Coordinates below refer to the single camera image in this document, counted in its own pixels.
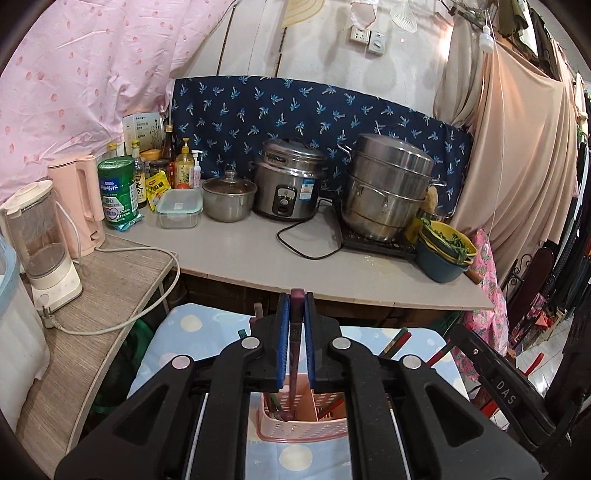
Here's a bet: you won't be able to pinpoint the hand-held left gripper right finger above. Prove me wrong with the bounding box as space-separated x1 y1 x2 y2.
304 291 542 480

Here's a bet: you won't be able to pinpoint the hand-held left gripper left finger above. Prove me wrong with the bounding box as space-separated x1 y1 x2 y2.
54 291 291 480

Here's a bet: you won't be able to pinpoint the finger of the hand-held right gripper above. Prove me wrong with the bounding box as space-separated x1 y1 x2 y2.
448 322 557 449

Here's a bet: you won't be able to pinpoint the pink perforated utensil basket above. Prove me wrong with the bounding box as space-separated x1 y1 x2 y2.
255 390 348 445

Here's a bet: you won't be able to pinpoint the blue dotted tablecloth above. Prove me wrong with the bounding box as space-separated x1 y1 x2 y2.
127 302 471 480

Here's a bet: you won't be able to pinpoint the grey countertop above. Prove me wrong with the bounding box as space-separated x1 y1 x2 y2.
105 203 495 311

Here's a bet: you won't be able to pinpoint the pink floral hanging cloth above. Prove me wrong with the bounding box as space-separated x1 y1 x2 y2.
450 228 509 385

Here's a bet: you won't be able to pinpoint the dark wooden chair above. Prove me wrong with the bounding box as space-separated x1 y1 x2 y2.
500 244 556 326

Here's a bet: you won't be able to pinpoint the black induction cooker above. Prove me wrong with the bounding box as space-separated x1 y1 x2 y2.
338 216 420 260

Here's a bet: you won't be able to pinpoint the stacked bowls with greens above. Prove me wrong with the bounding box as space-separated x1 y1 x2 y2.
414 219 478 284

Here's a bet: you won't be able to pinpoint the small steel pot with lid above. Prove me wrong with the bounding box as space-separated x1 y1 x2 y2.
202 169 258 223

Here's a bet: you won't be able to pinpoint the steel rice cooker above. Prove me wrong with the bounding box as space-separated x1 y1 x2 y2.
252 137 329 222

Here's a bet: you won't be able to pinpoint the clear food container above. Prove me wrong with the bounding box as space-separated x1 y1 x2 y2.
155 189 204 229

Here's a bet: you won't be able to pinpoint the large steel steamer pot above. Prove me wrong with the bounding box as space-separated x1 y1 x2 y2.
337 133 446 243

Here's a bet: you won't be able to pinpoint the wood grain side counter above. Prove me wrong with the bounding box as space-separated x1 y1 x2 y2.
16 233 181 478

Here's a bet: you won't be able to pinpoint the yellow snack packet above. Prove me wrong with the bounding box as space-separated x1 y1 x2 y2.
147 172 172 212

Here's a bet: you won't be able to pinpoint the yellow soap pump bottle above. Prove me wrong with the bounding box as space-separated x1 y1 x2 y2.
175 137 195 189

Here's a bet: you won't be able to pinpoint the soy sauce bottle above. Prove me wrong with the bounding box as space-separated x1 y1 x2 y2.
130 139 148 208

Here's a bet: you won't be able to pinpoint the dark glass bottle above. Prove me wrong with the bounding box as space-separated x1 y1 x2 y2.
161 125 177 188

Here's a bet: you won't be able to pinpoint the green tin can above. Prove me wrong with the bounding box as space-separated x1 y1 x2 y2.
97 156 141 229

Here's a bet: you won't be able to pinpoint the navy patterned cloth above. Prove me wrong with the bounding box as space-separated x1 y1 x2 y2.
171 74 475 217

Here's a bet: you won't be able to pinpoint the beige curtain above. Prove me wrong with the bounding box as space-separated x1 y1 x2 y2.
434 2 583 278

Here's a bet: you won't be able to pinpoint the pink electric kettle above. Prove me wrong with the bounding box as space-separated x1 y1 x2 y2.
47 155 106 258

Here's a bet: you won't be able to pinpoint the white carton box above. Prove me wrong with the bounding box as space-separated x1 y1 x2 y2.
122 112 165 154

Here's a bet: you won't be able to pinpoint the white blender with glass jug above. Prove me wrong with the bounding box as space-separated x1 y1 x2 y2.
0 181 84 315

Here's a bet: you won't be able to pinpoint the white dish rack blue lid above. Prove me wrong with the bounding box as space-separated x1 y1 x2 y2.
0 233 51 421

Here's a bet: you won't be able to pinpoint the pink patterned curtain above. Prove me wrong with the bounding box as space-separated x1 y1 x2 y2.
0 0 241 201

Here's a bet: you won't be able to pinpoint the woven conical hat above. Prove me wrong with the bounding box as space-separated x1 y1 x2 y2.
276 0 327 27

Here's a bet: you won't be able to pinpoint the white light bulb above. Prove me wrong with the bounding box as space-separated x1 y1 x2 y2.
478 23 498 52

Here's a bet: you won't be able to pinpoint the white hanging strainer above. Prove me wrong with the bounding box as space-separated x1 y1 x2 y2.
390 0 422 34

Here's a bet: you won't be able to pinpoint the black power cable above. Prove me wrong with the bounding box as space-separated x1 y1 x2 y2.
276 198 346 260

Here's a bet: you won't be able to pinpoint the white power cable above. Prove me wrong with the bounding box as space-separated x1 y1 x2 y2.
39 244 182 336

